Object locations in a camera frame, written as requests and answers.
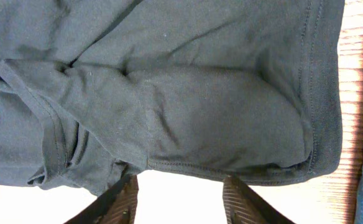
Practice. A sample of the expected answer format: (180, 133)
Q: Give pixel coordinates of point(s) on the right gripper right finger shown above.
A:
(244, 206)

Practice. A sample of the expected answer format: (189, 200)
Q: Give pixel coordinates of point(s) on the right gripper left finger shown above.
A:
(117, 205)

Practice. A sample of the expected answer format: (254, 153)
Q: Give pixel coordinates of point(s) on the black t-shirt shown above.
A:
(91, 91)

